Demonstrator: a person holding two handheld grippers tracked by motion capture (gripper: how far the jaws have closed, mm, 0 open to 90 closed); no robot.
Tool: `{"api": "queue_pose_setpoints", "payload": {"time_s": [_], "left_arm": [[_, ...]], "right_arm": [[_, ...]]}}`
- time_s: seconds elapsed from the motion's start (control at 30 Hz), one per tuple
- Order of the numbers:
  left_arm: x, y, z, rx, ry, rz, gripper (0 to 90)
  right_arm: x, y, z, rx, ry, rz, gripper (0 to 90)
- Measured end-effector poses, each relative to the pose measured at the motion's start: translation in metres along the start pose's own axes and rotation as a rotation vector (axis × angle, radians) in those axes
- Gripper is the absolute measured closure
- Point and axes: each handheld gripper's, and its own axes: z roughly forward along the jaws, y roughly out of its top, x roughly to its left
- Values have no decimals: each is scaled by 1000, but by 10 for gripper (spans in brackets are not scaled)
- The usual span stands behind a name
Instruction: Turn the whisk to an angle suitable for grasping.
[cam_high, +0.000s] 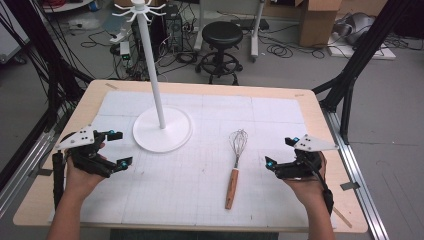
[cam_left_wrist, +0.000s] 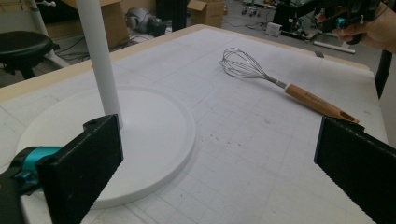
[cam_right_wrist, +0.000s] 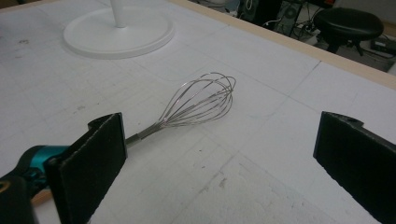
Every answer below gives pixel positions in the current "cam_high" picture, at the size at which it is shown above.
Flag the person's left hand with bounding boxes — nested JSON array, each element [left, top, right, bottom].
[[63, 142, 108, 202]]

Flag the aluminium rail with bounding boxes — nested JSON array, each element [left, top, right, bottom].
[[0, 109, 69, 219], [321, 107, 390, 240]]

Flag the black round stool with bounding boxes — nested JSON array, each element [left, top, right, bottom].
[[194, 20, 245, 86]]

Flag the large cardboard box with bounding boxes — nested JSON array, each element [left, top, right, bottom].
[[297, 0, 343, 48]]

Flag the white flat board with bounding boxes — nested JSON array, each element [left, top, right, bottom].
[[325, 32, 398, 61]]

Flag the white power adapter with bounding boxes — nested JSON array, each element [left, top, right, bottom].
[[118, 41, 132, 62]]

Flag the black cable coil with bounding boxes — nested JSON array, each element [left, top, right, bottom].
[[174, 51, 200, 65]]

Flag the black flat box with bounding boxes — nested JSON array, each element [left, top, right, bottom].
[[231, 17, 271, 32]]

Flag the person's right hand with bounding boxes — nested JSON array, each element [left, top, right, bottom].
[[282, 151, 330, 211]]

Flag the black floor cables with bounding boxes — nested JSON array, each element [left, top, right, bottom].
[[259, 31, 327, 60]]

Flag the wire whisk with wooden handle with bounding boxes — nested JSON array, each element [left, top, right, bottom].
[[224, 128, 250, 211]]

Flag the white metal stand leg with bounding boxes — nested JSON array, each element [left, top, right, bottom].
[[193, 0, 206, 52], [250, 0, 267, 63]]

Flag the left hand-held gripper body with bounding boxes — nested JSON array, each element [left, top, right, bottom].
[[54, 124, 116, 179]]

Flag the white hook stand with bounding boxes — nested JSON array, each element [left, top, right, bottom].
[[111, 0, 194, 154]]

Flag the grey plastic device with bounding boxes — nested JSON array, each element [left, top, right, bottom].
[[333, 12, 377, 46]]

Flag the black computer tower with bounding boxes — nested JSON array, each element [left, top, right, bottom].
[[162, 3, 185, 53]]

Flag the black metal frame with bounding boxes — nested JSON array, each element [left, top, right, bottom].
[[0, 0, 95, 192], [312, 0, 415, 146]]

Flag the grey tape strip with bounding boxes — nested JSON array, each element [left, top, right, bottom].
[[35, 167, 55, 178], [339, 181, 361, 192]]

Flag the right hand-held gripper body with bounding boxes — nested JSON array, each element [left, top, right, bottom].
[[275, 133, 340, 181]]

